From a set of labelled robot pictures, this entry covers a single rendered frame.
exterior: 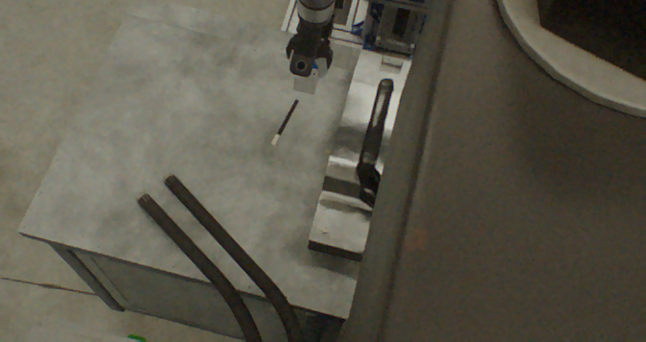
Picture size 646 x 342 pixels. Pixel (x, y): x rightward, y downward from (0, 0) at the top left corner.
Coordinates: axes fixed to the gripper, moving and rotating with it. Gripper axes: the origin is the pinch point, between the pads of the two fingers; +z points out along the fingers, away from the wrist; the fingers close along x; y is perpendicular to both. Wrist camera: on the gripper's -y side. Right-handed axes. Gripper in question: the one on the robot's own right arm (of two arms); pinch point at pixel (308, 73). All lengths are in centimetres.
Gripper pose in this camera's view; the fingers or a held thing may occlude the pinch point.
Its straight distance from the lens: 149.8
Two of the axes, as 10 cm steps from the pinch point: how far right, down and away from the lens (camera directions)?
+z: -0.7, 4.4, 8.9
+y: 2.4, -8.6, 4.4
